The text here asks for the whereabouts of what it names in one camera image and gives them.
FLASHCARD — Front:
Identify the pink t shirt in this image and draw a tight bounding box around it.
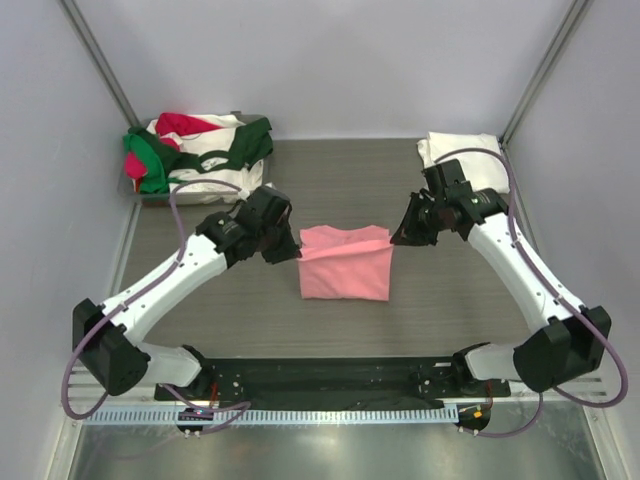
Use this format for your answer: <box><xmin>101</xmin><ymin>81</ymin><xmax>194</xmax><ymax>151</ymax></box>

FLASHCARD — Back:
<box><xmin>298</xmin><ymin>225</ymin><xmax>393</xmax><ymax>302</ymax></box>

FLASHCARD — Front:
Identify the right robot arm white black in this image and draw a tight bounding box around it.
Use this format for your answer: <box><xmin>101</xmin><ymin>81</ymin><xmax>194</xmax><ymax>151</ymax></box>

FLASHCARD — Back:
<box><xmin>391</xmin><ymin>159</ymin><xmax>611</xmax><ymax>393</ymax></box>

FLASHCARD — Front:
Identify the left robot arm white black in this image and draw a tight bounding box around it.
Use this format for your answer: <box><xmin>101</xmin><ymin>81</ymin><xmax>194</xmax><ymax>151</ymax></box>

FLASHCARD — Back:
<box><xmin>72</xmin><ymin>186</ymin><xmax>300</xmax><ymax>398</ymax></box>

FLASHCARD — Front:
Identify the folded white t shirt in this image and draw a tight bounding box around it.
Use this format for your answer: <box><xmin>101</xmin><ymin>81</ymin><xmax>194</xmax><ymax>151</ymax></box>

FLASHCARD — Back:
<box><xmin>417</xmin><ymin>131</ymin><xmax>510</xmax><ymax>195</ymax></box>

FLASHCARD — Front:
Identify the dark green t shirt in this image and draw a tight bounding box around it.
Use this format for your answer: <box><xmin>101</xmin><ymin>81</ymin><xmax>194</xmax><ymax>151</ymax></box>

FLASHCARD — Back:
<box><xmin>132</xmin><ymin>115</ymin><xmax>273</xmax><ymax>178</ymax></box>

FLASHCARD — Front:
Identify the white t shirt in bin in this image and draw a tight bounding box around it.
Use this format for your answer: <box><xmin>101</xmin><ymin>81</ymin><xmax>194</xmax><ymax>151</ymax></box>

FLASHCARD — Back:
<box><xmin>167</xmin><ymin>116</ymin><xmax>271</xmax><ymax>202</ymax></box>

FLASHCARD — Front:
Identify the clear plastic bin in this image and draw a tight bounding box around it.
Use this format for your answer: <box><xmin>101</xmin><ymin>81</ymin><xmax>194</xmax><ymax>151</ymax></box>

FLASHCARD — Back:
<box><xmin>124</xmin><ymin>115</ymin><xmax>270</xmax><ymax>205</ymax></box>

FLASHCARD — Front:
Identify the bright green t shirt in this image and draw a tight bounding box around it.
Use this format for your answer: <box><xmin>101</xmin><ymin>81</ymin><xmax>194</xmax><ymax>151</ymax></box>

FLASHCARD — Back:
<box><xmin>123</xmin><ymin>128</ymin><xmax>169</xmax><ymax>194</ymax></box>

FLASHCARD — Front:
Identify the red t shirt in bin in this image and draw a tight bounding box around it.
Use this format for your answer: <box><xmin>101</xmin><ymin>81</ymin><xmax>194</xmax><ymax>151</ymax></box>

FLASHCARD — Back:
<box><xmin>124</xmin><ymin>112</ymin><xmax>223</xmax><ymax>181</ymax></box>

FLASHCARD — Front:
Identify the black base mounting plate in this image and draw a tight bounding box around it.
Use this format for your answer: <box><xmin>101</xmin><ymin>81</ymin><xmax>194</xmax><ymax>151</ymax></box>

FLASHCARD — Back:
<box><xmin>176</xmin><ymin>357</ymin><xmax>511</xmax><ymax>412</ymax></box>

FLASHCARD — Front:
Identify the slotted cable duct strip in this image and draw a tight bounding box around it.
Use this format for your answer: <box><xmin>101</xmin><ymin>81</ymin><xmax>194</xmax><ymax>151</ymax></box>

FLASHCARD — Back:
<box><xmin>85</xmin><ymin>404</ymin><xmax>458</xmax><ymax>426</ymax></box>

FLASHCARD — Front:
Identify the right aluminium frame post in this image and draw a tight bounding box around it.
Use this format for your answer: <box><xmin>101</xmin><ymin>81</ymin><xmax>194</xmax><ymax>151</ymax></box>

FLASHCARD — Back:
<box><xmin>499</xmin><ymin>0</ymin><xmax>593</xmax><ymax>147</ymax></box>

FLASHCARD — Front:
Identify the aluminium frame post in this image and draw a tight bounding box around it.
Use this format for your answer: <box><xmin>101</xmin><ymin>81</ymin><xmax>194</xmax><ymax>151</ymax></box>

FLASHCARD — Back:
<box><xmin>58</xmin><ymin>0</ymin><xmax>140</xmax><ymax>127</ymax></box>
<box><xmin>499</xmin><ymin>0</ymin><xmax>593</xmax><ymax>147</ymax></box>

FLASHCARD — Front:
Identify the left aluminium frame post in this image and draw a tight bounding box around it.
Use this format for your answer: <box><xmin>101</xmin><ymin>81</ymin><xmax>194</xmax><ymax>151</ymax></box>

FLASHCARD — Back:
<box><xmin>58</xmin><ymin>0</ymin><xmax>140</xmax><ymax>127</ymax></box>

